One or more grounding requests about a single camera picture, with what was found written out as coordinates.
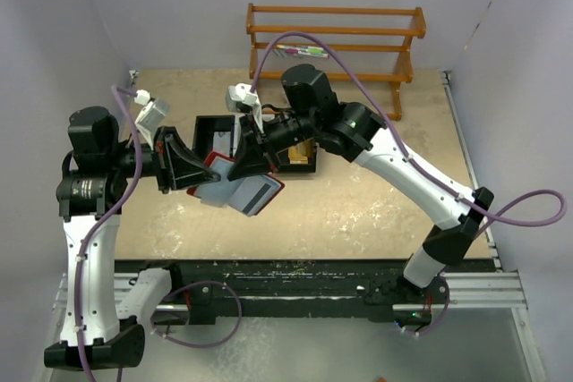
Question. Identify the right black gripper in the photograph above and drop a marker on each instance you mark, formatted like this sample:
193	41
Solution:
254	154

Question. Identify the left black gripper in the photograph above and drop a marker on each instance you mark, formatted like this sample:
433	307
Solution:
175	164

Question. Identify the red leather card holder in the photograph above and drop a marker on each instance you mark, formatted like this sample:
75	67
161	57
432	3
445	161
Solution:
208	161

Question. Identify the clear plastic card sleeve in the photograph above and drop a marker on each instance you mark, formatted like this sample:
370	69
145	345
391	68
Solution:
217	194

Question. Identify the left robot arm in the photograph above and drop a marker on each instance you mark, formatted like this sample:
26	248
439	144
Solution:
99	331

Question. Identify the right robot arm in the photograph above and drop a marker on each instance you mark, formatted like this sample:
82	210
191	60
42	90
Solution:
354	132

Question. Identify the grey card in tray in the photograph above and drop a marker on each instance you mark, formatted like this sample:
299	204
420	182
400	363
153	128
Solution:
222	142

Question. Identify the yellow card stack in tray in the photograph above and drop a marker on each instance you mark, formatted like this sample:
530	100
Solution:
301	153

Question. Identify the black and white organiser tray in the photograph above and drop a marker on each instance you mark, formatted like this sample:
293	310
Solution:
206	125

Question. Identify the bundle of coloured pens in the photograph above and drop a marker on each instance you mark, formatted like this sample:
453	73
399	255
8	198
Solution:
300	51

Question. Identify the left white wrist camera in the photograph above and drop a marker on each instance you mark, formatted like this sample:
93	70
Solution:
153	112

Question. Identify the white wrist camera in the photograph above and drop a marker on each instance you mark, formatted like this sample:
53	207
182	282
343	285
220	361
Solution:
241	99
153	112

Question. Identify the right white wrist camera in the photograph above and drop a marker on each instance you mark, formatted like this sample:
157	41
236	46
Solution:
241	99

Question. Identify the aluminium frame rail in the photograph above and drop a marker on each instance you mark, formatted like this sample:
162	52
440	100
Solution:
466	291

